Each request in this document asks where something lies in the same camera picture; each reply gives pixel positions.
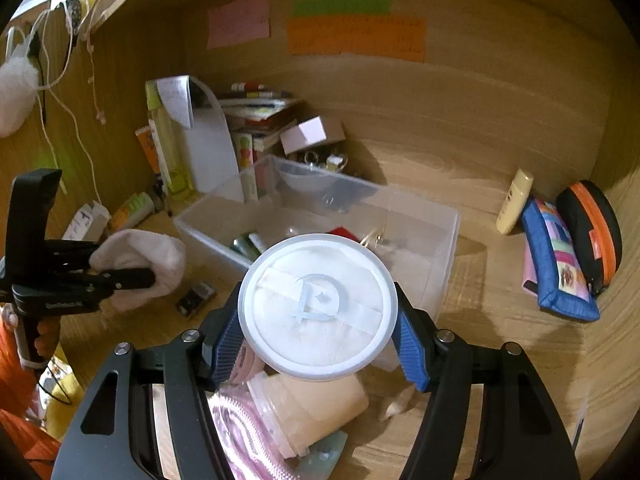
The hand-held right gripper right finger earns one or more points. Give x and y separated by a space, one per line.
410 355

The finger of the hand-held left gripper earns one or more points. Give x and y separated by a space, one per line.
125 279
70 255

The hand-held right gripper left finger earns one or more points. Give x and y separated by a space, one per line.
227 347

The white sock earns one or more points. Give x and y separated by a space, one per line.
140 255

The pink striped cloth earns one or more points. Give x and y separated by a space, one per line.
240 430

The beige plastic jar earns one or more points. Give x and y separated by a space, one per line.
310 405

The round white powder puff case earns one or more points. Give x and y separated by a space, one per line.
320 305

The clear plastic storage box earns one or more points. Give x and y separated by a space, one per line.
415 240

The pale teal board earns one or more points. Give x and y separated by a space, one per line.
320 460

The wooden desktop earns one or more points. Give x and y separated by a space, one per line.
475 360

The person's left hand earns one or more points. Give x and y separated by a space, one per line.
44 342

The white carton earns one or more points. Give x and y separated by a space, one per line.
85 221

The small beige item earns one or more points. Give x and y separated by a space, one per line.
395 407

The small black packet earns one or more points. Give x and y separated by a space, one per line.
195 299

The green orange tube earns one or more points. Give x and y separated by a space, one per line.
131 209

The dark green tube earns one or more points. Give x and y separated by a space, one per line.
242 247

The gold hair clip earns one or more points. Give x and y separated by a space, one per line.
375 236

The yellow green tall bottle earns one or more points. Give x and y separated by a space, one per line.
167 160

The orange white box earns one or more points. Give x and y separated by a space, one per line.
146 150

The white fluffy pom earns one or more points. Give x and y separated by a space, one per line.
17 90

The red item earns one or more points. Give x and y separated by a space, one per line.
342 232

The yellow cloth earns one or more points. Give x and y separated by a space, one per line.
62 410

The pink flat pouch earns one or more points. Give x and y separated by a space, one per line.
530 272

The white file holder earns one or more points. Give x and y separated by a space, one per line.
210 150

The blue patchwork pouch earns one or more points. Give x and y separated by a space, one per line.
560 260

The clear plastic bowl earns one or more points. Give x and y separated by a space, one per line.
305 180

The white paper note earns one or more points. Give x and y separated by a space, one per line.
176 100

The cream lotion bottle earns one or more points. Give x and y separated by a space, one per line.
515 200

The stack of books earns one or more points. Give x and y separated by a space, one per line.
260 110

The black orange zip case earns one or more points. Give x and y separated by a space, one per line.
592 230

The open small cardboard box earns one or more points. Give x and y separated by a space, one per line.
310 132

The pink sticky note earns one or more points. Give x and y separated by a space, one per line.
239 21

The orange sticky note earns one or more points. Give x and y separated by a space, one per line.
355 37

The green sticky note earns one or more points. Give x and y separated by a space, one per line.
342 7

